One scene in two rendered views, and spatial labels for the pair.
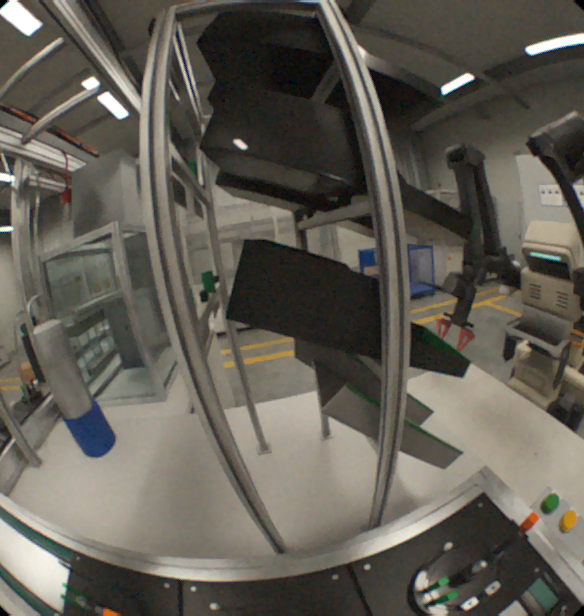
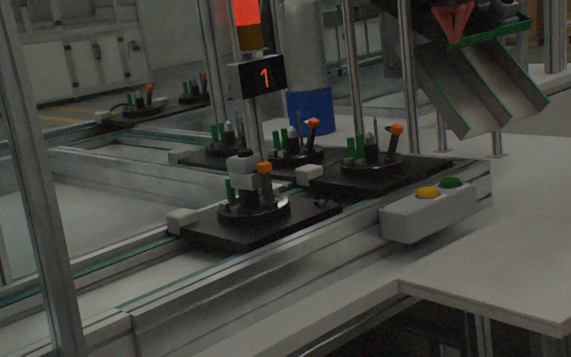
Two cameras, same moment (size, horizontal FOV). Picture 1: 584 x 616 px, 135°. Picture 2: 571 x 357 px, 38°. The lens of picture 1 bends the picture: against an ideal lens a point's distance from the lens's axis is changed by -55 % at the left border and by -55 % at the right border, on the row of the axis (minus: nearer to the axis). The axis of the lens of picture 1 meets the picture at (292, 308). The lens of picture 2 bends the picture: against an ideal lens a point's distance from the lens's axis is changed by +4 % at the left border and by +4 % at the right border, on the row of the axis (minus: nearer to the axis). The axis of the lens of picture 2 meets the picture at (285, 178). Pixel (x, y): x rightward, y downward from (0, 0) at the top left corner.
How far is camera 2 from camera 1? 1.82 m
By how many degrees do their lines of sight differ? 55
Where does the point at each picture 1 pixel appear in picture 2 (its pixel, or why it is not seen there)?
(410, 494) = not seen: hidden behind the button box
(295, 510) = not seen: hidden behind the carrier
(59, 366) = (302, 39)
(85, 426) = (307, 101)
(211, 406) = (348, 27)
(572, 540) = (405, 200)
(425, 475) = (497, 188)
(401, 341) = (404, 15)
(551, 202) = not seen: outside the picture
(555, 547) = (400, 194)
